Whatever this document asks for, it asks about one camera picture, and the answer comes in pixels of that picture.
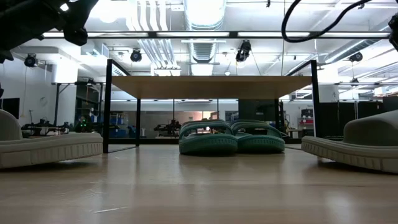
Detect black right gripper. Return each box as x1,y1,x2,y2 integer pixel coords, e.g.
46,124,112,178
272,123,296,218
387,14,398,52

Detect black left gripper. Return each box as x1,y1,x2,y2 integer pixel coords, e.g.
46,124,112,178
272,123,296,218
0,0,100,52

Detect grey foam slide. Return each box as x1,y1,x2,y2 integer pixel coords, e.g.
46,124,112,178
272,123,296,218
0,108,104,170
300,109,398,174

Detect green foam slide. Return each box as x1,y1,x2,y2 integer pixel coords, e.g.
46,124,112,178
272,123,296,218
229,119,286,154
178,119,239,156

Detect wooden shelf black metal legs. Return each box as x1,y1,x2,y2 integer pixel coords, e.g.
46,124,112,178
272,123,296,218
102,58,323,154

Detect black round ceiling spotlight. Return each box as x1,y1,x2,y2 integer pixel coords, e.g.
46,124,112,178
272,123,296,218
348,51,364,63
24,53,39,68
129,49,143,63

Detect blue storage bin rack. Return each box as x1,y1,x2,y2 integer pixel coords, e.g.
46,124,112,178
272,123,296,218
108,112,137,138

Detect red storage bin rack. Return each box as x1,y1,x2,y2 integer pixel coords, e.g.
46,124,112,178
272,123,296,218
297,108,315,138

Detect black background robot station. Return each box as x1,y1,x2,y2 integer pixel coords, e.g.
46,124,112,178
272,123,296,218
154,119,182,138

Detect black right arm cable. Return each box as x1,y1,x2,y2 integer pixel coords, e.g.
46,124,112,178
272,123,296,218
281,0,374,44

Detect black wall monitor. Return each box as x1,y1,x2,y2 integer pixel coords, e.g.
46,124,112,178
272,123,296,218
0,97,21,120

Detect black partition panel wall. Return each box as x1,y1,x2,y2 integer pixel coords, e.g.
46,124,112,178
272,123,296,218
318,101,386,138

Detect silver ventilation duct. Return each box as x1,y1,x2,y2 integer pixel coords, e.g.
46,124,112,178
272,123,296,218
182,0,228,65

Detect black overhead camera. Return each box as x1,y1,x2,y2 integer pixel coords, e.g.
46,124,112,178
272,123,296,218
235,39,252,63

